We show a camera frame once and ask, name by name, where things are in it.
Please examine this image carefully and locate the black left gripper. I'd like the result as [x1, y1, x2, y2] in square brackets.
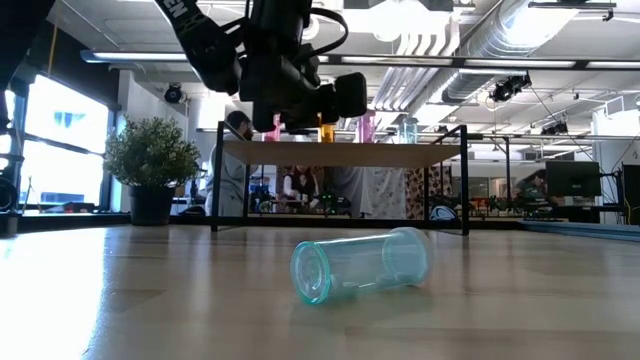
[238, 0, 370, 133]

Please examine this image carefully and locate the bright window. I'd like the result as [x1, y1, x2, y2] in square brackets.
[0, 74, 110, 207]

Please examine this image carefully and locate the black ceiling track light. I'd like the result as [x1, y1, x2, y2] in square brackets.
[488, 73, 533, 104]

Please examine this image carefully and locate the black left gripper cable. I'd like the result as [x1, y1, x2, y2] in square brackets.
[219, 4, 350, 61]

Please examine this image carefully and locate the wooden shelf black metal frame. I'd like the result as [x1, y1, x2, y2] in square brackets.
[210, 121, 471, 236]

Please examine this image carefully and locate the white patterned hanging cloth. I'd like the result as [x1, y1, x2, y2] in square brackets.
[327, 166, 407, 220]

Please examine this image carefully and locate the teal pill bottle white cap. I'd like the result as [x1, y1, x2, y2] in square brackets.
[289, 226, 435, 307]
[400, 116, 419, 145]

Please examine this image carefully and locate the green potted plant black pot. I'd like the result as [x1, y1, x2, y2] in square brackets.
[103, 115, 201, 227]

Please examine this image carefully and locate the person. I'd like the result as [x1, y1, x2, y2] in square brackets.
[204, 109, 261, 219]
[279, 166, 321, 211]
[514, 168, 550, 204]

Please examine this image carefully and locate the pink pill bottle white cap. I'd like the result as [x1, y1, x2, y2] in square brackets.
[264, 113, 282, 143]

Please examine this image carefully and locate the black overhead light bar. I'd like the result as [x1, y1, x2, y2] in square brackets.
[79, 48, 640, 71]

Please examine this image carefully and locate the black computer monitor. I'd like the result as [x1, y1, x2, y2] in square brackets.
[544, 159, 602, 197]
[621, 163, 640, 226]

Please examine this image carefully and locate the red patterned hanging cloth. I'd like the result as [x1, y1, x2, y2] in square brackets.
[405, 167, 452, 220]

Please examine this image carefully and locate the silver ceiling duct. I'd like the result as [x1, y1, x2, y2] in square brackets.
[439, 0, 561, 104]

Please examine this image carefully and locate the purple pill bottle white cap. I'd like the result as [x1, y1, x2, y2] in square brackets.
[357, 110, 377, 145]

